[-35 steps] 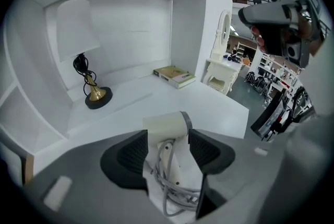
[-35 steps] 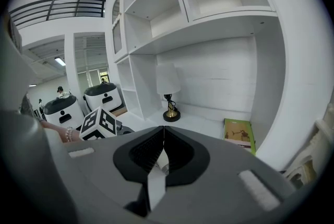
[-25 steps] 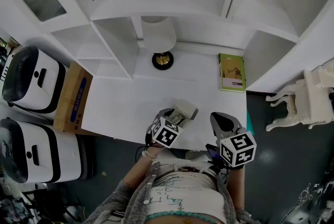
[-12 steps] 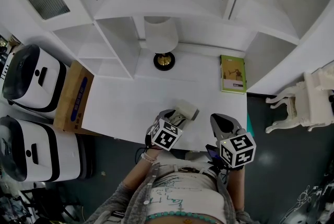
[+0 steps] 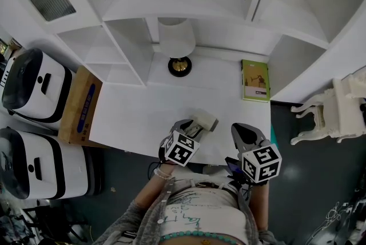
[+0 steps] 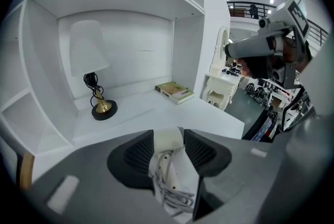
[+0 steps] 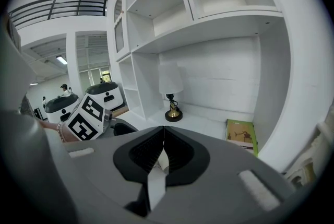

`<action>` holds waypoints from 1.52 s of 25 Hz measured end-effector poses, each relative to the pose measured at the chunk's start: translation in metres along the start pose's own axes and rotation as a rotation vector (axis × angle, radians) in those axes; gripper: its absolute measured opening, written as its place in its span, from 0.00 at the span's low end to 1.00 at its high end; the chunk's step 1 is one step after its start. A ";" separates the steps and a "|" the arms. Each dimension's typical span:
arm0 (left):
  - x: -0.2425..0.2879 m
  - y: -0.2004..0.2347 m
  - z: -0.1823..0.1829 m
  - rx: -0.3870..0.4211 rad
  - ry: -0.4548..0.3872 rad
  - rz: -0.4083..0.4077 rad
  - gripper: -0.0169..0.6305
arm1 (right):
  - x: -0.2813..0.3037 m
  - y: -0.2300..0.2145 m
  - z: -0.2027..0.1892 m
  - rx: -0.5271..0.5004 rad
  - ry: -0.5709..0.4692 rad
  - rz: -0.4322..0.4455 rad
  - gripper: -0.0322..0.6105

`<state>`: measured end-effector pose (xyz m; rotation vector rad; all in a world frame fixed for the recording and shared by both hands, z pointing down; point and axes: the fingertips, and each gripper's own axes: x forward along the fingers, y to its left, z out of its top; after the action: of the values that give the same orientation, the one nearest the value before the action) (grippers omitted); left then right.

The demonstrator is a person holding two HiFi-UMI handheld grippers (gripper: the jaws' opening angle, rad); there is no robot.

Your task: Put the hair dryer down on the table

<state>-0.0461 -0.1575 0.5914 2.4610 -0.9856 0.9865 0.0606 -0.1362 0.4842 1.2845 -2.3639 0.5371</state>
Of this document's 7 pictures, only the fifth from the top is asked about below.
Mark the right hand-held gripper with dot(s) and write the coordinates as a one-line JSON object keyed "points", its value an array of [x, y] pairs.
{"points": [[261, 164]]}

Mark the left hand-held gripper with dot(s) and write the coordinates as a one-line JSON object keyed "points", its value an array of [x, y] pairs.
{"points": [[181, 152]]}

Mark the white wall shelf unit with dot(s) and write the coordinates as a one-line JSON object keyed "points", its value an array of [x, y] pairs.
{"points": [[171, 95]]}

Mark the person's left forearm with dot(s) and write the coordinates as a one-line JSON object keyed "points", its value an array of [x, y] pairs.
{"points": [[151, 189]]}

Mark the person's right forearm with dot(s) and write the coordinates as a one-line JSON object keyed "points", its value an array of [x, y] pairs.
{"points": [[260, 204]]}

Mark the teal flat board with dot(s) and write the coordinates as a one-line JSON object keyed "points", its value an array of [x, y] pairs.
{"points": [[274, 136]]}

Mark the small purple-screen device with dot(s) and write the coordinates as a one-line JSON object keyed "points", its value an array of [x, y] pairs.
{"points": [[234, 166]]}

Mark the green book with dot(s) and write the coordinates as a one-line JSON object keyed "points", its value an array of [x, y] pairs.
{"points": [[256, 79]]}

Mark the person's torso in white top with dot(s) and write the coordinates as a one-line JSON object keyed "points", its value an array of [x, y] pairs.
{"points": [[200, 209]]}

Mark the white shade table lamp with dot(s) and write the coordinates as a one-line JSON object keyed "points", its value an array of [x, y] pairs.
{"points": [[177, 36]]}

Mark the white ornate side table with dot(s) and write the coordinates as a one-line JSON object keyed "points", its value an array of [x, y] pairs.
{"points": [[347, 112]]}

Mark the brown cardboard box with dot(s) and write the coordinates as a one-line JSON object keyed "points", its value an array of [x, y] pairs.
{"points": [[77, 104]]}

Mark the small black device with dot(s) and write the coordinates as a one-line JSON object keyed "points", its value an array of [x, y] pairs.
{"points": [[363, 106]]}

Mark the white robot with black lid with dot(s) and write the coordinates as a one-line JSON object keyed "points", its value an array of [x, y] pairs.
{"points": [[65, 169], [43, 95]]}

